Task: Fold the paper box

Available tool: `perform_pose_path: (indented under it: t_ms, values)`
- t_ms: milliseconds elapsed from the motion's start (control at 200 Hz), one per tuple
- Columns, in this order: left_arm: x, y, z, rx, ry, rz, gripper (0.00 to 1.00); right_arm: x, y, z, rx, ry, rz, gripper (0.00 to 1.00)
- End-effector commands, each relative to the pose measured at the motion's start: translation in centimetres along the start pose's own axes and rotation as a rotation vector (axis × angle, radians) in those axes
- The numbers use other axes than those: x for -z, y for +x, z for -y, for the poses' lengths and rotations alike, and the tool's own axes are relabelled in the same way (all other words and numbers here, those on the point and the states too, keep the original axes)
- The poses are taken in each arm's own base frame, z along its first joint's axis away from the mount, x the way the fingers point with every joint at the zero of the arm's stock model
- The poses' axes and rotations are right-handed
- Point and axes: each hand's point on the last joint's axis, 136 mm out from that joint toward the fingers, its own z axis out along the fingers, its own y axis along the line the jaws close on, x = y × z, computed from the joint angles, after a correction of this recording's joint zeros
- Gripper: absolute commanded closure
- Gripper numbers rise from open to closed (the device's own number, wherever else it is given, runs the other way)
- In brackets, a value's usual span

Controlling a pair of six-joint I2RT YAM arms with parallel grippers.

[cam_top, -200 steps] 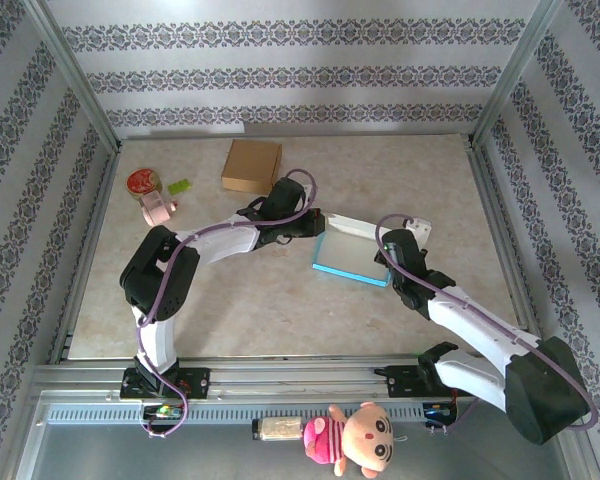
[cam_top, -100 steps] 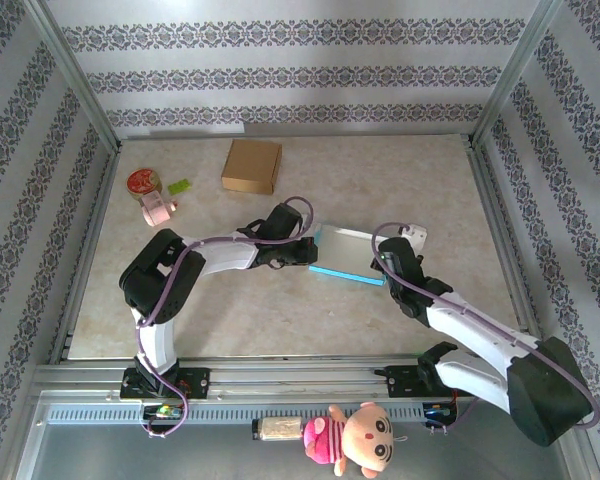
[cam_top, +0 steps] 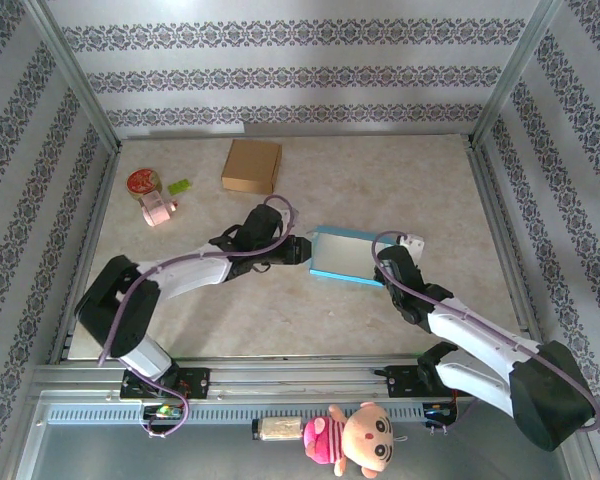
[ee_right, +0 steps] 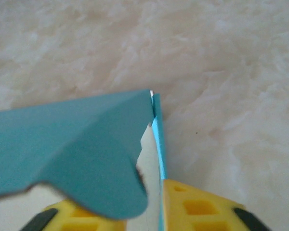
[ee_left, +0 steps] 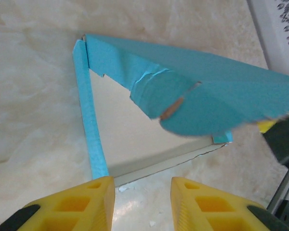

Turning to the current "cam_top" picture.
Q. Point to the aluminium side rail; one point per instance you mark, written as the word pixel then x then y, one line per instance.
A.
pixel 505 250
pixel 92 230

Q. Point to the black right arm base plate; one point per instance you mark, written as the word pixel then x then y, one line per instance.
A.
pixel 402 382

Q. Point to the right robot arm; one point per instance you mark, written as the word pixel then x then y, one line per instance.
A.
pixel 475 342

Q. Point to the beige taped block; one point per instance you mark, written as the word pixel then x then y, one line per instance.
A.
pixel 280 429

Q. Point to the teal and white paper box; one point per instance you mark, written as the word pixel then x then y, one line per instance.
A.
pixel 345 252

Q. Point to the grey metal panel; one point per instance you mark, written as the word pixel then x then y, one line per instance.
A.
pixel 180 455

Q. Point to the pink plush doll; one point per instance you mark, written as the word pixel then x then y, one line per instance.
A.
pixel 365 437

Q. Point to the brown cardboard box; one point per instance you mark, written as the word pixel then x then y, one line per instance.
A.
pixel 252 165

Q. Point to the aluminium front rail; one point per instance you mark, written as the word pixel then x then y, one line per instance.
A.
pixel 300 380

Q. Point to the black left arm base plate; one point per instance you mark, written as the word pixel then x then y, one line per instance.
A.
pixel 197 382

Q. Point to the small green block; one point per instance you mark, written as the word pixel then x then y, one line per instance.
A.
pixel 179 186

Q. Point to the pink plastic toy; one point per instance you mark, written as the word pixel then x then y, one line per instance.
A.
pixel 157 212

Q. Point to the red round tin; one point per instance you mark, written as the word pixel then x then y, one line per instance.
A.
pixel 142 181

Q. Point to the small circuit board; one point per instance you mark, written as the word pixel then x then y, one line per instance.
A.
pixel 437 411
pixel 164 411

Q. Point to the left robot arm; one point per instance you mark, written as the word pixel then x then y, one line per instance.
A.
pixel 195 272

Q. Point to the aluminium frame post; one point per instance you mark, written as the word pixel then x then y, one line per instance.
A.
pixel 515 65
pixel 75 80

